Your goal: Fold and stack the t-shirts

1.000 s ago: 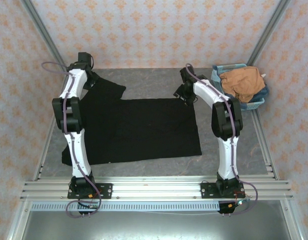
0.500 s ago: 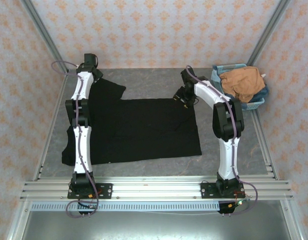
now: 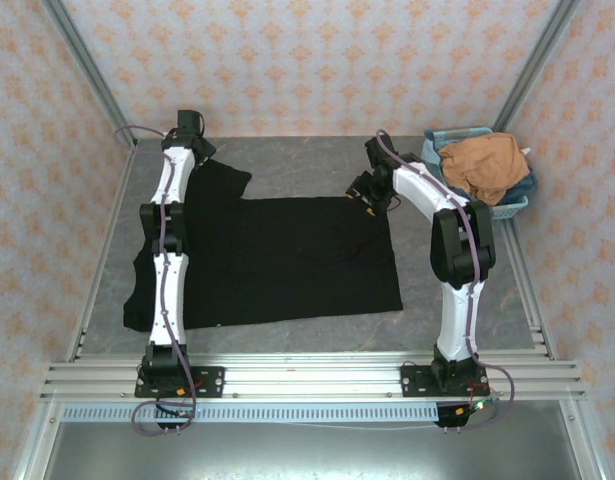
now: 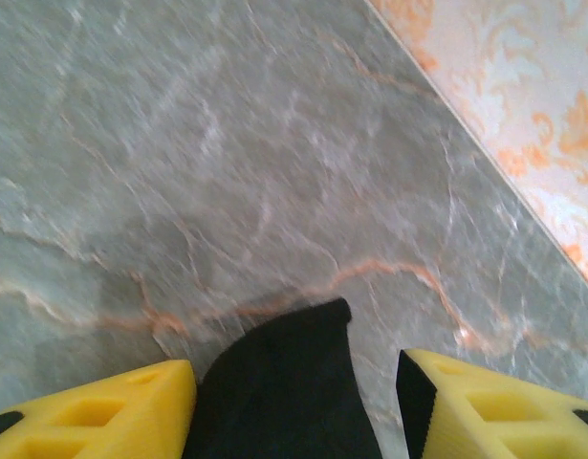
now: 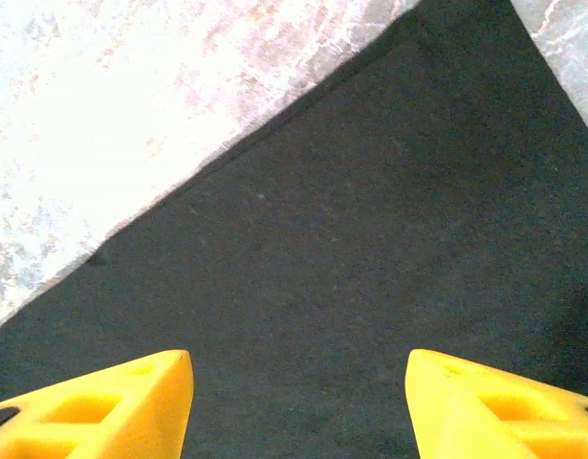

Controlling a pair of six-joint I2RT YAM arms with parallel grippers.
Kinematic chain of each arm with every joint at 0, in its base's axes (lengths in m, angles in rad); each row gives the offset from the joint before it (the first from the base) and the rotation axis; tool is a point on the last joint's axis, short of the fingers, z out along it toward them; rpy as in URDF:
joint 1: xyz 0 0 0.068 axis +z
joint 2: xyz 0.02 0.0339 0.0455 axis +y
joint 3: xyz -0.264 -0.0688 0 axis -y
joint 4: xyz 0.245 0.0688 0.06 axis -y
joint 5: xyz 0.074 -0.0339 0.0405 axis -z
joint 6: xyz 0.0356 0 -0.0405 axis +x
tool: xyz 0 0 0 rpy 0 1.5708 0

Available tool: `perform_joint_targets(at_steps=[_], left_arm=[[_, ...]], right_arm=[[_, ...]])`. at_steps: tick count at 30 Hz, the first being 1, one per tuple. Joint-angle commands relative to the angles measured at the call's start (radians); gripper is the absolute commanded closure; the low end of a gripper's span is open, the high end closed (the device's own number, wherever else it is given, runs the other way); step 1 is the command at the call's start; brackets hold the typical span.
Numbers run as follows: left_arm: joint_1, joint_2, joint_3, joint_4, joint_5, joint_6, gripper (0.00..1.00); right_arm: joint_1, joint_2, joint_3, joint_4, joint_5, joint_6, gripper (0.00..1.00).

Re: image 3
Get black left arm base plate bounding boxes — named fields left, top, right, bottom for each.
left=134, top=366, right=226, bottom=399

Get light blue perforated plastic basket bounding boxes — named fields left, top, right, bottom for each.
left=420, top=127, right=531, bottom=222

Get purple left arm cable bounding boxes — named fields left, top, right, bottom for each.
left=114, top=123, right=198, bottom=437

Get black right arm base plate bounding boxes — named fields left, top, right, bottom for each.
left=400, top=363, right=491, bottom=399

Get aluminium frame post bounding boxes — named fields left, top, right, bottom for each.
left=559, top=399, right=613, bottom=480
left=490, top=0, right=583, bottom=132
left=11, top=399, right=66, bottom=480
left=39, top=0, right=139, bottom=151

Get steel sheet shelf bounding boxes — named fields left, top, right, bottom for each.
left=39, top=422, right=588, bottom=480

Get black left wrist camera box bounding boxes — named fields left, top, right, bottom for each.
left=175, top=109, right=204, bottom=135

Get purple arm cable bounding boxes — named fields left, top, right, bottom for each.
left=375, top=128, right=517, bottom=434
left=114, top=123, right=198, bottom=437

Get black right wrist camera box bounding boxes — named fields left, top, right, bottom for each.
left=345, top=171, right=374, bottom=200

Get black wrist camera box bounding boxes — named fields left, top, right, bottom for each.
left=175, top=109, right=204, bottom=135
left=345, top=171, right=374, bottom=200

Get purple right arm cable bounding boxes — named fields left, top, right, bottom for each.
left=375, top=128, right=517, bottom=434

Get black floral print t-shirt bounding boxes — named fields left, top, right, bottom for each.
left=122, top=158, right=404, bottom=334

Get white slotted cable duct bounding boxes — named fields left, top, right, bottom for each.
left=60, top=402, right=441, bottom=425

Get orange t-shirt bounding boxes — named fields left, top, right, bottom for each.
left=439, top=132, right=532, bottom=206

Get aluminium front mounting beam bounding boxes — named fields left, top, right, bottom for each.
left=39, top=352, right=586, bottom=402

